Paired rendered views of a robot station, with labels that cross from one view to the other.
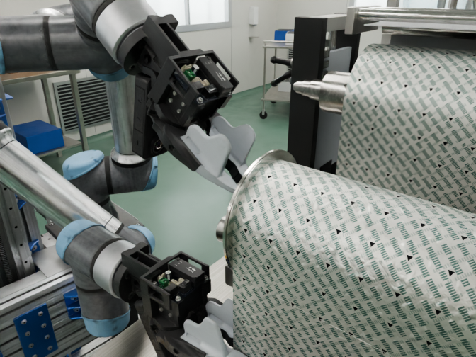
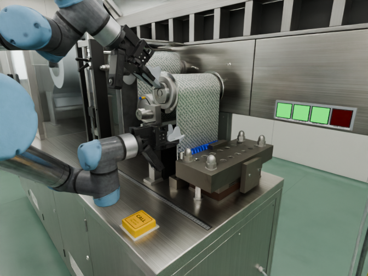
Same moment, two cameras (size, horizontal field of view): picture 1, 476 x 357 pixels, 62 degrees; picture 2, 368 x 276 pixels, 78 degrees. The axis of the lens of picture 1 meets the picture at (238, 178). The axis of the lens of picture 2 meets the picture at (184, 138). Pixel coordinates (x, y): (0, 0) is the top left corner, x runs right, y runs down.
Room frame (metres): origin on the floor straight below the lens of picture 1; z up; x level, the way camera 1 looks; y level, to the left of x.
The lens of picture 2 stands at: (0.20, 0.78, 1.34)
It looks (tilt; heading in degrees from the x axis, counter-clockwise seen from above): 17 degrees down; 278
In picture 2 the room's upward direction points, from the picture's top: straight up
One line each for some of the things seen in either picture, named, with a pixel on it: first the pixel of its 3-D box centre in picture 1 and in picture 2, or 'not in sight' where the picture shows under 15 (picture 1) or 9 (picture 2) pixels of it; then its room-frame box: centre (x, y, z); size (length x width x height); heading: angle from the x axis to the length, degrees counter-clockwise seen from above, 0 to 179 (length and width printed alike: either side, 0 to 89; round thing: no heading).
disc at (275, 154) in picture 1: (265, 213); (164, 92); (0.39, -0.03, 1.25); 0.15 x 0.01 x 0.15; 142
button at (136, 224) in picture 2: not in sight; (138, 223); (0.41, 0.25, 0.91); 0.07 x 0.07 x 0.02; 52
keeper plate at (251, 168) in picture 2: not in sight; (251, 174); (0.07, 0.00, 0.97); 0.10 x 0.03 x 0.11; 52
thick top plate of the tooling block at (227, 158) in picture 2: not in sight; (228, 159); (0.15, -0.05, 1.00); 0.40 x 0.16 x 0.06; 52
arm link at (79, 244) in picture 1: (94, 251); (101, 153); (0.51, 0.23, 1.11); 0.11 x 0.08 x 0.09; 52
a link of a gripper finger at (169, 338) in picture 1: (183, 335); (167, 143); (0.36, 0.07, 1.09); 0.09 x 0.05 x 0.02; 51
